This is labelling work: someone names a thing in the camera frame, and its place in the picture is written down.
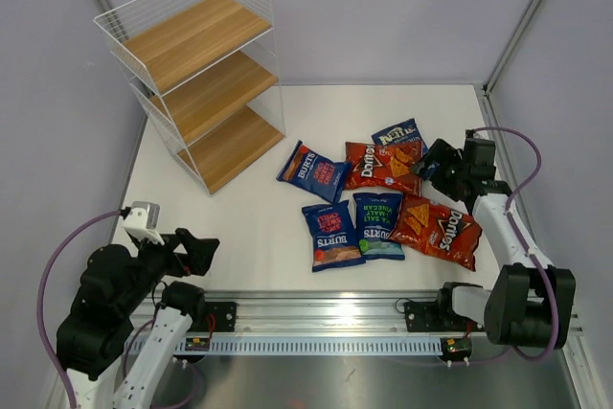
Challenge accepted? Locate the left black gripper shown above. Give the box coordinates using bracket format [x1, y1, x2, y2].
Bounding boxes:
[120, 226, 219, 313]

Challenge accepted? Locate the red Doritos bag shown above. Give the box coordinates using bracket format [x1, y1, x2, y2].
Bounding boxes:
[389, 193, 483, 272]
[345, 140, 422, 196]

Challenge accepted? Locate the blue Burts chilli bag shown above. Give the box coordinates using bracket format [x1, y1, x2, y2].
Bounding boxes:
[276, 140, 352, 204]
[302, 200, 366, 272]

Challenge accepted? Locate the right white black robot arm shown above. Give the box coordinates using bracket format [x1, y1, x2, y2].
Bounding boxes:
[413, 137, 576, 353]

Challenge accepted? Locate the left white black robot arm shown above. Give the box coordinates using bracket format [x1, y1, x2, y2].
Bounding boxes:
[47, 226, 220, 408]

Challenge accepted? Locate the blue Kettle vinegar chips bag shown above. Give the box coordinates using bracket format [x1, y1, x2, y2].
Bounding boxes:
[371, 118, 428, 154]

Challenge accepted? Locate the blue Burts vinegar bag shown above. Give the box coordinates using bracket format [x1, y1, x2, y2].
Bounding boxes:
[352, 193, 405, 261]

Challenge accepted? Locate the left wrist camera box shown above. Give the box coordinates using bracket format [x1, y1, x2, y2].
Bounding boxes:
[123, 201, 164, 244]

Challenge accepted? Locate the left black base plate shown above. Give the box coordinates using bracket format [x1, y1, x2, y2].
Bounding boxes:
[189, 301, 238, 333]

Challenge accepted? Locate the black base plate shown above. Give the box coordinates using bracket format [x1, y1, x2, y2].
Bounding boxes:
[189, 301, 238, 333]
[403, 301, 466, 332]

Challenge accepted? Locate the right aluminium frame post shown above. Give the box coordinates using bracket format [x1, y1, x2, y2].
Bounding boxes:
[482, 0, 545, 98]

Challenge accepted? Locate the white slotted cable duct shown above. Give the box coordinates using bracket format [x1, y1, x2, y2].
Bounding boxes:
[128, 335, 444, 355]

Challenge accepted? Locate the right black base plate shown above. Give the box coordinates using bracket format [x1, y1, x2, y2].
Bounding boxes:
[403, 301, 466, 332]

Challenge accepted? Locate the aluminium mounting rail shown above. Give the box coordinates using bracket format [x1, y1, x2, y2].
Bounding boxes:
[64, 289, 585, 337]

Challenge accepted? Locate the white wire wooden shelf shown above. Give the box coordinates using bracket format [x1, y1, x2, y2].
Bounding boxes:
[94, 0, 286, 195]

